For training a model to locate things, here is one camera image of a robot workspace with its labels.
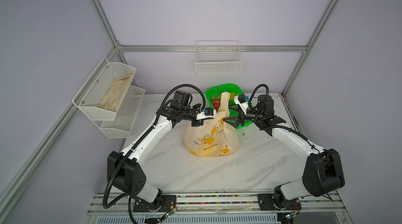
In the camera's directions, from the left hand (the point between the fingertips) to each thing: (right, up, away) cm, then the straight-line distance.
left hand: (210, 115), depth 75 cm
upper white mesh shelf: (-56, +10, +3) cm, 57 cm away
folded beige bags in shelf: (-49, +9, +3) cm, 50 cm away
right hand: (+8, +2, +1) cm, 8 cm away
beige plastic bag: (+4, -13, +8) cm, 16 cm away
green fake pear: (+10, +10, -4) cm, 15 cm away
